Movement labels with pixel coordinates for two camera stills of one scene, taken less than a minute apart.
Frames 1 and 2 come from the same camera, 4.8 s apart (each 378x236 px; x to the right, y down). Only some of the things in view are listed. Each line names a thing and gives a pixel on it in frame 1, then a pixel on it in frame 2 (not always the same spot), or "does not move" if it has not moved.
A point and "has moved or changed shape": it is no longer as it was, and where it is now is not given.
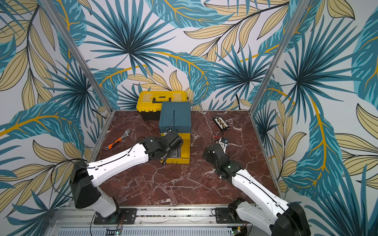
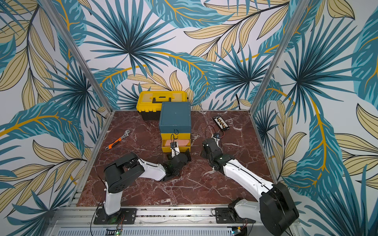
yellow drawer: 185,135 does not move
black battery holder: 221,123 does not move
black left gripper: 179,145 to 188,155
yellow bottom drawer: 185,154 has moved or changed shape
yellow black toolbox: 149,103 does not move
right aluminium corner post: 279,56 does not move
